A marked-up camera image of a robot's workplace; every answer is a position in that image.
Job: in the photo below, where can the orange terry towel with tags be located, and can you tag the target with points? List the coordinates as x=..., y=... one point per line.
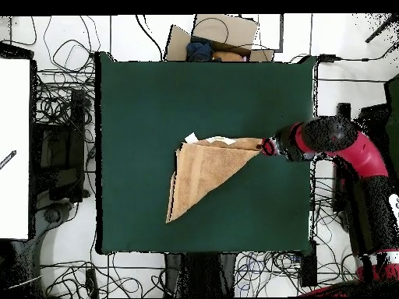
x=202, y=174

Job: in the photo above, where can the orange cloth in box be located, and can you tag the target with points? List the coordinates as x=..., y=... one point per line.
x=227, y=56

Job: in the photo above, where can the black power adapter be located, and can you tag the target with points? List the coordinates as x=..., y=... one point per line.
x=326, y=58

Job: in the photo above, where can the black chair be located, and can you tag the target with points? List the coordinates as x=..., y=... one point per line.
x=377, y=115

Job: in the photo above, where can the dark blue garment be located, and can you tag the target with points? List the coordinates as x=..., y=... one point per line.
x=199, y=49

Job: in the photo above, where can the brown cardboard box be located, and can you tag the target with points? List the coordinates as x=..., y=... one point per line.
x=224, y=31

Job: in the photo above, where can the black rectangular box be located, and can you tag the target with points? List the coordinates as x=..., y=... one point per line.
x=308, y=264

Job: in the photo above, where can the dark green table cloth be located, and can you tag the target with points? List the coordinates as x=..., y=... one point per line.
x=140, y=109

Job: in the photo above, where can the black power strip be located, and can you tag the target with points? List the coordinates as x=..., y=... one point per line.
x=92, y=282

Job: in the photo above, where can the white board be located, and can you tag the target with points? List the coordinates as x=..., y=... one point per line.
x=14, y=140

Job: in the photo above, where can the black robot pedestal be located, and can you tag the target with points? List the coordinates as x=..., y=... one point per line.
x=202, y=274

